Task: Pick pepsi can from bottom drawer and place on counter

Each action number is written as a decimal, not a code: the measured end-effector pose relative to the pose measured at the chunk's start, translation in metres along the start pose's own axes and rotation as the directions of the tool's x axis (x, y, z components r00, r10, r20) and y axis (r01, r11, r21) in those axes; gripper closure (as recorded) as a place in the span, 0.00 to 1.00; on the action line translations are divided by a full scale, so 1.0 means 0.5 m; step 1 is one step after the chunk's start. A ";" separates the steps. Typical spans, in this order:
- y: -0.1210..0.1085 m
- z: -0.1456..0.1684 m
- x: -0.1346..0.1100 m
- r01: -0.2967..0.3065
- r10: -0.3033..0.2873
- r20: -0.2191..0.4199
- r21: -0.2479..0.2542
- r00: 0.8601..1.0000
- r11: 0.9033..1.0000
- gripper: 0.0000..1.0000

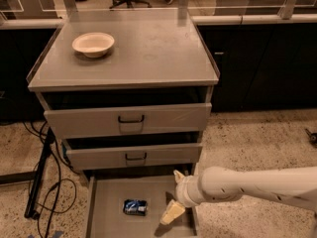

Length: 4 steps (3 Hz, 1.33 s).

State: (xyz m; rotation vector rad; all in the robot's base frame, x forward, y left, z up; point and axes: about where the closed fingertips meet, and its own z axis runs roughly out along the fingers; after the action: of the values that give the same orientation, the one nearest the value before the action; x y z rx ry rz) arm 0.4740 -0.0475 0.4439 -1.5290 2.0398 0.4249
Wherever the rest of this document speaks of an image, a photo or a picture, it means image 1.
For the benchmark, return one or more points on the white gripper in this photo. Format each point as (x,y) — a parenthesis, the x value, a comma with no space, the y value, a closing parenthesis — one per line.
(182,191)

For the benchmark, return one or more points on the blue crushed pepsi can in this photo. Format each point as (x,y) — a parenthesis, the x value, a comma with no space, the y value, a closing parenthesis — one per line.
(135,207)

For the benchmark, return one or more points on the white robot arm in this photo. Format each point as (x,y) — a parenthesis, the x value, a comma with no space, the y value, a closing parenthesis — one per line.
(295,187)

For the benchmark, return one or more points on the grey middle drawer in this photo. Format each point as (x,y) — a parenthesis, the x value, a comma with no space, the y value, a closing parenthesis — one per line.
(141,156)

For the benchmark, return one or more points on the grey drawer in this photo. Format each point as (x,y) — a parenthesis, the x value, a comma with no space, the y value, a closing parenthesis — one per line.
(134,120)
(106,219)
(141,156)

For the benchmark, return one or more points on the grey bottom drawer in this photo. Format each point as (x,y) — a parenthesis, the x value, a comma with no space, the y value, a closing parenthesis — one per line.
(106,219)

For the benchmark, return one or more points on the grey drawer cabinet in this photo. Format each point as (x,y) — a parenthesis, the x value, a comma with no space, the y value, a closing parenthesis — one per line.
(158,59)

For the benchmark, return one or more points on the grey top drawer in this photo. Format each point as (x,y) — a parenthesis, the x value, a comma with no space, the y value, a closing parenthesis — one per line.
(134,120)

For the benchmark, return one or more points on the dark caster wheel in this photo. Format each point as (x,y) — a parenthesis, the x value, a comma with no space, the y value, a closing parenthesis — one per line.
(312,137)

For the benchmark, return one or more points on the black metal floor bar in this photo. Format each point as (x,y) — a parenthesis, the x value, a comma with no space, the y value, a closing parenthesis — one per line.
(30,211)

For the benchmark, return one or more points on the white paper bowl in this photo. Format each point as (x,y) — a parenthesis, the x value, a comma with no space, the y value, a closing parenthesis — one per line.
(93,45)

